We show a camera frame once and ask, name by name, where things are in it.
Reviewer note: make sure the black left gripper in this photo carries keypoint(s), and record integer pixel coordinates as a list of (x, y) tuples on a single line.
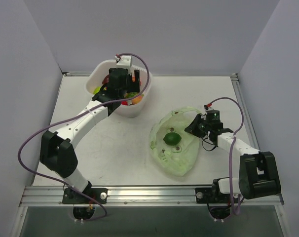
[(126, 80)]

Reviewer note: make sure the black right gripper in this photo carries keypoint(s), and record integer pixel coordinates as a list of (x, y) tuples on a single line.
[(197, 127)]

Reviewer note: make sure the dark green lime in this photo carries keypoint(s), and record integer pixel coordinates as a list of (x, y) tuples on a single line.
[(172, 138)]

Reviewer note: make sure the light green plastic bag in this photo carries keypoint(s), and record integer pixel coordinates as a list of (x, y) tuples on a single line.
[(179, 159)]

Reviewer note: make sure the green apple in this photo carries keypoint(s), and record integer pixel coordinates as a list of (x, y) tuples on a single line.
[(96, 90)]

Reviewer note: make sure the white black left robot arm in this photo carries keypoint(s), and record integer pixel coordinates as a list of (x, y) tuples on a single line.
[(57, 151)]

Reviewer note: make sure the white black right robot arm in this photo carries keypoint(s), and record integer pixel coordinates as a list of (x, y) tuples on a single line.
[(257, 176)]

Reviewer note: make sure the green grape bunch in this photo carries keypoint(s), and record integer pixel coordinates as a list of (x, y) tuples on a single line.
[(132, 94)]

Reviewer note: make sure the small peach in basket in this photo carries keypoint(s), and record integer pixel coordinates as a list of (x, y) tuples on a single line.
[(136, 100)]

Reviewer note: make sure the dark red apple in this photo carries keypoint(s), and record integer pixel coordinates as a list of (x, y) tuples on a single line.
[(105, 80)]

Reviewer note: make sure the white plastic basket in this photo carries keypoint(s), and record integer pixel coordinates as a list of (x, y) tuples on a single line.
[(102, 70)]

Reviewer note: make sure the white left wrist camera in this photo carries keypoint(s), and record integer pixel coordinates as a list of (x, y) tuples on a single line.
[(124, 61)]

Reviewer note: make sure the aluminium table frame rail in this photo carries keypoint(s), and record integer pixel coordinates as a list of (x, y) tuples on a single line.
[(247, 120)]

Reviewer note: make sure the front aluminium mounting rail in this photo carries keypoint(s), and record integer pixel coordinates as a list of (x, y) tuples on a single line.
[(115, 196)]

